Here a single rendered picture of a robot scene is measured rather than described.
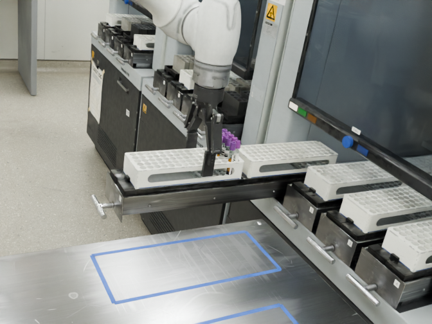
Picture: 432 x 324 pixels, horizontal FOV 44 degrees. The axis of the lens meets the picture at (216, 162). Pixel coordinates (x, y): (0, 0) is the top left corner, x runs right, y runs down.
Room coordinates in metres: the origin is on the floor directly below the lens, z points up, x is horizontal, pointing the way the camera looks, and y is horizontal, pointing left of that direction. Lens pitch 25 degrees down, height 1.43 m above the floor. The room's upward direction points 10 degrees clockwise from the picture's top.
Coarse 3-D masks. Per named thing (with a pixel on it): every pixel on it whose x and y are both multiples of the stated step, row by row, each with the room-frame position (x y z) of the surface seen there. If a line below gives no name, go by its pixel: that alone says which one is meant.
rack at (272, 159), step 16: (272, 144) 1.42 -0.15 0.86; (288, 144) 1.44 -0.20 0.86; (304, 144) 1.46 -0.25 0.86; (320, 144) 1.48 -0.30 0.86; (256, 160) 1.29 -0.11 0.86; (272, 160) 1.31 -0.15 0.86; (288, 160) 1.33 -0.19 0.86; (304, 160) 1.36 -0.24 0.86; (320, 160) 1.45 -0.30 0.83; (256, 176) 1.29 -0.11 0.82
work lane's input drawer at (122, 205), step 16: (112, 176) 1.17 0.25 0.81; (128, 176) 1.15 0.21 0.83; (272, 176) 1.31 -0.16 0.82; (288, 176) 1.33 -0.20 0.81; (304, 176) 1.36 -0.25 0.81; (112, 192) 1.14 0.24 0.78; (128, 192) 1.09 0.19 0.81; (144, 192) 1.11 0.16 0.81; (160, 192) 1.14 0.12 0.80; (176, 192) 1.15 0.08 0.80; (192, 192) 1.17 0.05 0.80; (208, 192) 1.19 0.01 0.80; (224, 192) 1.22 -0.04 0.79; (240, 192) 1.24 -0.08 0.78; (256, 192) 1.27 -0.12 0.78; (272, 192) 1.30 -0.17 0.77; (96, 208) 1.10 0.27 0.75; (128, 208) 1.08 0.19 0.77; (144, 208) 1.11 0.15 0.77; (160, 208) 1.13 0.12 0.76; (176, 208) 1.15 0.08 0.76
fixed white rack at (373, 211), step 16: (368, 192) 1.20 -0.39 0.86; (384, 192) 1.23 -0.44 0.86; (400, 192) 1.24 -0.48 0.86; (416, 192) 1.26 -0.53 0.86; (352, 208) 1.13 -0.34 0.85; (368, 208) 1.13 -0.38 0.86; (384, 208) 1.13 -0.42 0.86; (400, 208) 1.14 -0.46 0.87; (416, 208) 1.16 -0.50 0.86; (368, 224) 1.09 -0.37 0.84; (384, 224) 1.16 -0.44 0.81; (400, 224) 1.14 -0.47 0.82
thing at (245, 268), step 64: (0, 256) 0.77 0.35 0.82; (64, 256) 0.80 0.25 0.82; (128, 256) 0.84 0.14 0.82; (192, 256) 0.87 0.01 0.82; (256, 256) 0.91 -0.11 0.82; (0, 320) 0.62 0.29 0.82; (64, 320) 0.64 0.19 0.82; (128, 320) 0.67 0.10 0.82; (192, 320) 0.69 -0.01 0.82; (256, 320) 0.72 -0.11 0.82; (320, 320) 0.75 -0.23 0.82
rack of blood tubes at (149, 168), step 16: (128, 160) 1.17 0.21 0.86; (144, 160) 1.18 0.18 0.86; (160, 160) 1.20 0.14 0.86; (176, 160) 1.20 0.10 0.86; (192, 160) 1.22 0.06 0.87; (224, 160) 1.25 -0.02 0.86; (240, 160) 1.27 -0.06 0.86; (144, 176) 1.12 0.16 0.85; (160, 176) 1.21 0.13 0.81; (176, 176) 1.23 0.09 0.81; (192, 176) 1.24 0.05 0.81; (208, 176) 1.22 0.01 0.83; (224, 176) 1.24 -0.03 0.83; (240, 176) 1.26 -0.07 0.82
